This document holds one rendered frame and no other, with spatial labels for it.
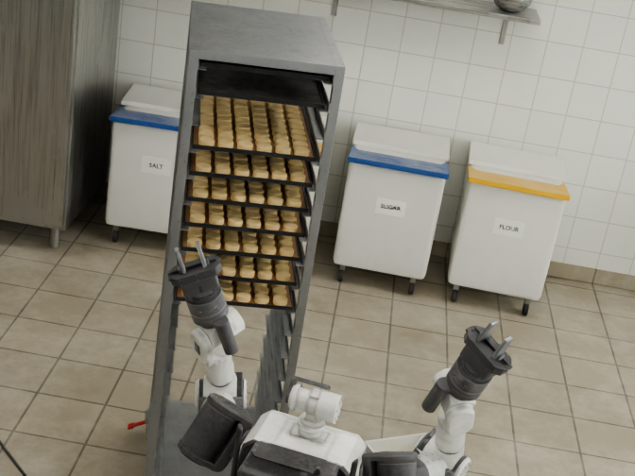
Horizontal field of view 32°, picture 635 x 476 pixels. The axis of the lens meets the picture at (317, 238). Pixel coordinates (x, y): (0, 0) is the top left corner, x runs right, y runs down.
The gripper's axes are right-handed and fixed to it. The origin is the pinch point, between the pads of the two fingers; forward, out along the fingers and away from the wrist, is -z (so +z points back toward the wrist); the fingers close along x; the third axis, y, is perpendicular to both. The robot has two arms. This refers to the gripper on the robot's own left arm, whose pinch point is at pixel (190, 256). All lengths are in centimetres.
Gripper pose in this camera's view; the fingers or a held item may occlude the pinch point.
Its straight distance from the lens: 252.8
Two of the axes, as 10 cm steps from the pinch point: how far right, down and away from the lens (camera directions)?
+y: 2.3, 5.4, -8.1
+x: 9.5, -3.0, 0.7
